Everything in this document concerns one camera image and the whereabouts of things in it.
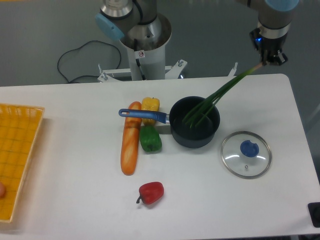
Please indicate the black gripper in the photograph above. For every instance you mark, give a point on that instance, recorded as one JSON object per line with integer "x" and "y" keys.
{"x": 270, "y": 50}

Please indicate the green onion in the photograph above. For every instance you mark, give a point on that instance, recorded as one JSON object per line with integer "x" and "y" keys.
{"x": 212, "y": 100}

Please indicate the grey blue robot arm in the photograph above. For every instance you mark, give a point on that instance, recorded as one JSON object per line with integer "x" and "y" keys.
{"x": 119, "y": 17}

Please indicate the glass lid blue knob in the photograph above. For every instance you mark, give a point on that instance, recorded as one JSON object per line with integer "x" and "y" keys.
{"x": 246, "y": 154}

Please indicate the green bell pepper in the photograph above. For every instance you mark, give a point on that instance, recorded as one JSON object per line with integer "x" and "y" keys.
{"x": 150, "y": 139}

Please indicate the orange baguette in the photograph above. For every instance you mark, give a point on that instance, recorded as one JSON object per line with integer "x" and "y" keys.
{"x": 130, "y": 145}

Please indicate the black corner device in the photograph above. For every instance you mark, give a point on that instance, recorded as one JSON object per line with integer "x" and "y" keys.
{"x": 314, "y": 212}

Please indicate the red bell pepper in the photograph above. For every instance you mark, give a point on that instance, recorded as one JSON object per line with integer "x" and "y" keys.
{"x": 150, "y": 192}

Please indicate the yellow woven basket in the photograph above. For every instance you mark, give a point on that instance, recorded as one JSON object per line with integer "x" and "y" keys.
{"x": 19, "y": 127}

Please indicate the dark pot blue handle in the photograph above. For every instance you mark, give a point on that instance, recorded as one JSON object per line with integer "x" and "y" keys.
{"x": 195, "y": 137}

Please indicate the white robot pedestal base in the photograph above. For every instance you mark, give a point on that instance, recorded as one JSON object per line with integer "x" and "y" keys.
{"x": 145, "y": 45}

